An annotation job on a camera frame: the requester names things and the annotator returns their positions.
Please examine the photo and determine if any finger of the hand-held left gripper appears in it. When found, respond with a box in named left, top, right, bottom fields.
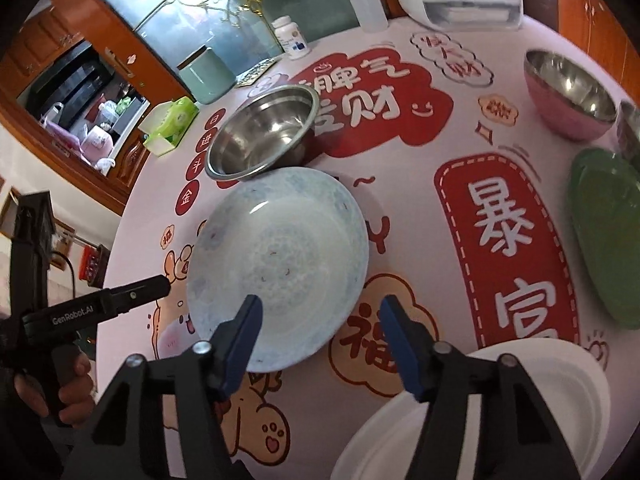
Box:
left=99, top=274, right=174, bottom=314

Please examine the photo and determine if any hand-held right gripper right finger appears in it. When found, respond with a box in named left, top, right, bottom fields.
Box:
left=378, top=295, right=583, bottom=480

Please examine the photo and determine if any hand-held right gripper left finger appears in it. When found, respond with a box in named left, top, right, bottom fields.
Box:
left=62, top=294, right=264, bottom=480

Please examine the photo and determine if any light blue plate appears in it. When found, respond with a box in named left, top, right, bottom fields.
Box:
left=186, top=166, right=371, bottom=373

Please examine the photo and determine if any white plate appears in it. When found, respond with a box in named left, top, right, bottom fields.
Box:
left=327, top=338, right=613, bottom=480

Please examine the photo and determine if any flat-bottomed steel bowl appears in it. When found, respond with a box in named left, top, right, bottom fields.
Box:
left=205, top=84, right=322, bottom=182

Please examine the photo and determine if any green plate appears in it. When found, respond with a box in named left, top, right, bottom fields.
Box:
left=567, top=147, right=640, bottom=331

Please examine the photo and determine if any pink steel-lined bowl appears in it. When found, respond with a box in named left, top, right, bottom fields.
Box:
left=523, top=49, right=618, bottom=142

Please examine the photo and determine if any round steel bowl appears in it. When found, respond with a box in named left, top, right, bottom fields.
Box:
left=616, top=100, right=640, bottom=158

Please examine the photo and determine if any person's left forearm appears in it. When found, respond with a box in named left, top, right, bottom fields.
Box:
left=0, top=365, right=56, bottom=480

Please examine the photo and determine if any person's left hand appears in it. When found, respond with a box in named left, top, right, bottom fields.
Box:
left=56, top=350, right=94, bottom=426

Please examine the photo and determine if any printed pink tablecloth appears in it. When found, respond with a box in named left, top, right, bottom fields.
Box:
left=92, top=15, right=640, bottom=480

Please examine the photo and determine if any green tissue pack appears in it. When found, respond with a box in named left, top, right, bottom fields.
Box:
left=139, top=97, right=199, bottom=155

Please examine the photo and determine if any black microwave oven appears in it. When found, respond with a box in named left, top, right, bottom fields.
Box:
left=20, top=42, right=126, bottom=121

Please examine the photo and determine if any teal canister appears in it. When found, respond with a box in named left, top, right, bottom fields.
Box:
left=177, top=46, right=237, bottom=106

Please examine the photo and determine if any wooden kitchen cabinet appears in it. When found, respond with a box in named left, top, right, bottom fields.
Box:
left=0, top=0, right=201, bottom=216

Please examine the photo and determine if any patterned coaster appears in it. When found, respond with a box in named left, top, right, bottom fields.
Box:
left=235, top=58, right=277, bottom=87

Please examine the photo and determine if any white pill bottle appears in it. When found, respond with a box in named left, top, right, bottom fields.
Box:
left=271, top=16, right=311, bottom=59

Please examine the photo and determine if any clear squeeze bottle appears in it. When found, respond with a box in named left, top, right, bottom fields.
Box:
left=347, top=0, right=388, bottom=31

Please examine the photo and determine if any black cable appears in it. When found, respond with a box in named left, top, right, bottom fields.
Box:
left=49, top=251, right=77, bottom=288

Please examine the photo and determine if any red wall ornament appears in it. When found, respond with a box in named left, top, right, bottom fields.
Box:
left=82, top=245, right=109, bottom=283

